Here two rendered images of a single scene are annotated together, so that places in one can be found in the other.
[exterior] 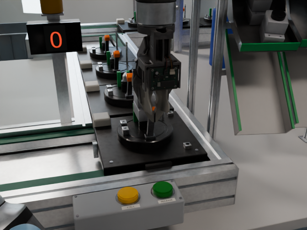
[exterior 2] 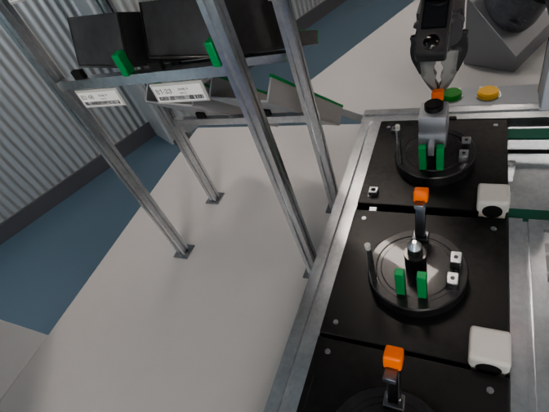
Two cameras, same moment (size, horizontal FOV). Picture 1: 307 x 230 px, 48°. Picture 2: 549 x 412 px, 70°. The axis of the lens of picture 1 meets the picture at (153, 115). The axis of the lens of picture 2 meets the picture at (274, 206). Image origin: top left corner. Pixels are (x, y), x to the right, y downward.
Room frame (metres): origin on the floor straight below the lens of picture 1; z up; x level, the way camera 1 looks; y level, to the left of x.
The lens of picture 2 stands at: (1.33, 0.23, 1.51)
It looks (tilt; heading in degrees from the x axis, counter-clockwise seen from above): 44 degrees down; 232
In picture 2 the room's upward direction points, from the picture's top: 23 degrees counter-clockwise
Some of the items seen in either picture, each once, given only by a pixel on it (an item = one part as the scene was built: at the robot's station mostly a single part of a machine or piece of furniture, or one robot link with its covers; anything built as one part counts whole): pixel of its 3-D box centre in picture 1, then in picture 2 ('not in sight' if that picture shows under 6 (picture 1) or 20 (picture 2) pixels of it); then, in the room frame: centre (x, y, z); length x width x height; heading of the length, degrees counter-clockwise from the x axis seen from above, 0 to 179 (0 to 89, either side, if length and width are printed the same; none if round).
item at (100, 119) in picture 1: (101, 122); (492, 201); (0.84, 0.14, 0.97); 0.05 x 0.05 x 0.04; 15
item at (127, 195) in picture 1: (128, 196); (488, 94); (0.54, 0.05, 0.96); 0.04 x 0.04 x 0.02
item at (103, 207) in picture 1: (128, 209); (486, 106); (0.54, 0.05, 0.93); 0.21 x 0.07 x 0.06; 105
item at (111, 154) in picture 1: (145, 138); (434, 163); (0.77, 0.02, 0.96); 0.24 x 0.24 x 0.02; 15
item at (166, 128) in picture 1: (145, 131); (434, 155); (0.77, 0.02, 0.98); 0.14 x 0.14 x 0.02
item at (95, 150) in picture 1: (95, 149); (510, 171); (0.74, 0.14, 0.95); 0.01 x 0.01 x 0.04; 15
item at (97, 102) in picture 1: (125, 84); (415, 258); (1.01, 0.09, 1.01); 0.24 x 0.24 x 0.13; 15
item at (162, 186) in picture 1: (162, 190); (451, 96); (0.56, -0.02, 0.96); 0.04 x 0.04 x 0.02
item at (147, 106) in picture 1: (149, 106); (448, 64); (0.66, 0.01, 1.10); 0.06 x 0.03 x 0.09; 15
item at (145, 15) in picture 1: (157, 13); not in sight; (0.67, -0.01, 1.29); 0.08 x 0.08 x 0.05
